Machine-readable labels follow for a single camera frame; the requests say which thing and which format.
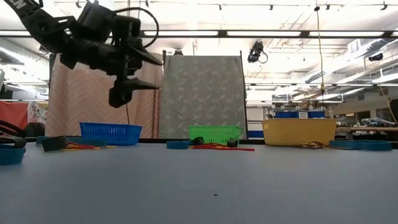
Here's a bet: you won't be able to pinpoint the black overhead camera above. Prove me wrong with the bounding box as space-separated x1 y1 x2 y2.
247 40 269 65

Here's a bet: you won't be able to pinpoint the black overhead beam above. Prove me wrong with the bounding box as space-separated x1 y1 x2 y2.
0 29 398 39

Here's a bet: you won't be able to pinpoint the rubber band pile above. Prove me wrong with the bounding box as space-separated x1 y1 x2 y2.
0 147 26 166

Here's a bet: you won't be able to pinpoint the yellow orange plastic basket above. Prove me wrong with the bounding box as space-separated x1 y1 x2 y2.
261 118 338 147

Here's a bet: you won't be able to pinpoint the red rubber band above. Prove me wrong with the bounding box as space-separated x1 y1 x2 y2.
192 142 256 152

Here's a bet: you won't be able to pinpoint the blue grey table mat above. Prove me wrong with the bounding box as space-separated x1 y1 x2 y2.
0 141 398 224

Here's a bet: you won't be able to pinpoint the far workbench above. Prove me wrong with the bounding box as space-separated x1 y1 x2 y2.
335 126 398 134

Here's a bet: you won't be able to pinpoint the green plastic basket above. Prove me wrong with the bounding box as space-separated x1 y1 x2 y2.
188 124 244 146

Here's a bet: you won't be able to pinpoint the white floral cloth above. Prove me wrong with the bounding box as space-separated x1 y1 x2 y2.
27 101 50 125

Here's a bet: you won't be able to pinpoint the blue shelf bins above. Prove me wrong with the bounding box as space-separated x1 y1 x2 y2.
273 110 326 119

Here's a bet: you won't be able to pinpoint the green leaf-print cloth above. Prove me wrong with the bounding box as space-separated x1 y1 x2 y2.
159 55 247 140

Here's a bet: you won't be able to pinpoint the yellow hanging cable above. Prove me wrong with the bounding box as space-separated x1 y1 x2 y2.
314 0 327 119

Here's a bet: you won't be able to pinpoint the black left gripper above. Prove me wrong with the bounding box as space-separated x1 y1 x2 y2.
60 15 163 108

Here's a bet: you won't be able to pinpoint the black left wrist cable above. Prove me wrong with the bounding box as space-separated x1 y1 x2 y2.
114 6 160 49

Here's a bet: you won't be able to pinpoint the blue plastic basket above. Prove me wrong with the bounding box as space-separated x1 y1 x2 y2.
79 121 143 146

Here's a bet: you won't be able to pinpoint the pink chevron cloth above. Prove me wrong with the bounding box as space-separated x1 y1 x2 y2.
45 52 164 139

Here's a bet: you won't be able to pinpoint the red cloth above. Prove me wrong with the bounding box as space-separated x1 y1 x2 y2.
0 101 30 130

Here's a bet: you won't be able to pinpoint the yellow bands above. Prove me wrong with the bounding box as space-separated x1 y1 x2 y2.
64 141 96 150

